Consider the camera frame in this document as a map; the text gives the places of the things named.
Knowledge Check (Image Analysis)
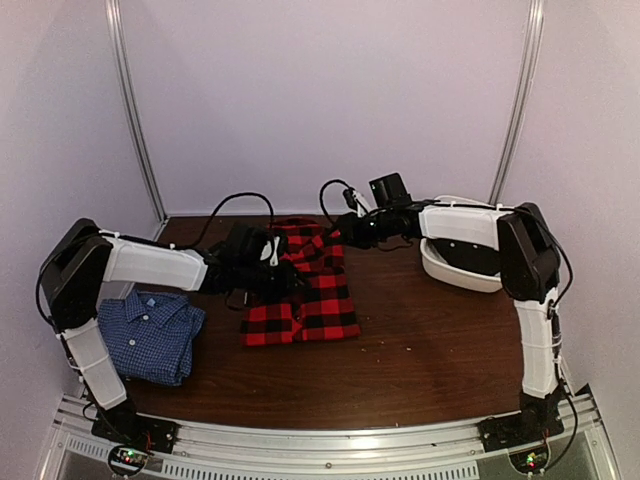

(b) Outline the left aluminium frame post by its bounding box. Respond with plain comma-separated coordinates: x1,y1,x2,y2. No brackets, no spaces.
104,0,169,226

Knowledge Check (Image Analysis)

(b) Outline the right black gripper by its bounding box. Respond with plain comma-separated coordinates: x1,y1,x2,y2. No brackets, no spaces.
326,209,396,249

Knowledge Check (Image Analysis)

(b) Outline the red black plaid shirt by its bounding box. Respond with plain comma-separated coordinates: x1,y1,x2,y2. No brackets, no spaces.
240,217,361,347

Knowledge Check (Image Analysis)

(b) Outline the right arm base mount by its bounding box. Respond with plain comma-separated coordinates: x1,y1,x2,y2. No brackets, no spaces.
477,395,564,452

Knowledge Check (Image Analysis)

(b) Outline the front aluminium rail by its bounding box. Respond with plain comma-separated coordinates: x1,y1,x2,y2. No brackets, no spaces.
37,384,621,480

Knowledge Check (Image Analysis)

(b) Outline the blue checked shirt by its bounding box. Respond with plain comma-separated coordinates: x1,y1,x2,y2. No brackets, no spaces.
98,290,206,387

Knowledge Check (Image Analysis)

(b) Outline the aluminium frame post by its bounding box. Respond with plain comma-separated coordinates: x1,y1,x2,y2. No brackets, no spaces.
104,0,169,226
489,0,545,205

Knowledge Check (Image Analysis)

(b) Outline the right aluminium frame post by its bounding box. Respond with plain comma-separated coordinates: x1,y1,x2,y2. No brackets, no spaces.
489,0,545,205

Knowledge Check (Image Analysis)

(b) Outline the left circuit board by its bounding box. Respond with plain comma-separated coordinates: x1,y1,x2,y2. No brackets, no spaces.
107,445,151,476

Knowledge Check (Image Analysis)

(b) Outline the white plastic basin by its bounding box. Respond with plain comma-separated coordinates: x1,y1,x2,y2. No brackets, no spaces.
419,194,504,294

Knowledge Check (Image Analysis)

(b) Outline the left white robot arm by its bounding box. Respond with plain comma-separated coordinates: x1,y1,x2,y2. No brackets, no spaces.
35,218,308,444

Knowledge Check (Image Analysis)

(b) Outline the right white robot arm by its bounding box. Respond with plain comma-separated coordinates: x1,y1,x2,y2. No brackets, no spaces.
331,173,563,442

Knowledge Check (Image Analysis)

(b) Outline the left black cable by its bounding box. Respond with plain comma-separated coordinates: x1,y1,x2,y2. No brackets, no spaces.
35,192,276,321

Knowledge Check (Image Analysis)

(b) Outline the circuit board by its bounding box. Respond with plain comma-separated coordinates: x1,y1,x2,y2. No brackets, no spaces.
107,445,151,476
509,446,550,475

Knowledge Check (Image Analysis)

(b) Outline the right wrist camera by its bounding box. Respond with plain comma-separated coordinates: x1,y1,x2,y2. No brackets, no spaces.
343,187,373,217

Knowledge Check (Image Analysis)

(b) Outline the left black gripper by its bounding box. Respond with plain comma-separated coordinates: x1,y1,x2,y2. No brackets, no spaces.
236,259,310,302

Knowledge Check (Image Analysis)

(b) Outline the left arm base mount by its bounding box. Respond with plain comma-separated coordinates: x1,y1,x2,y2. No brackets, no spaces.
91,408,178,454

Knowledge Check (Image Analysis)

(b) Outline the black shirt in basin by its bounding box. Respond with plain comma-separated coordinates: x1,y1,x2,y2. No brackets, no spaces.
431,239,500,276

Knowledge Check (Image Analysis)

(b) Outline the right circuit board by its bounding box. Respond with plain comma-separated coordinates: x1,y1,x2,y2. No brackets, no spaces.
509,446,550,475

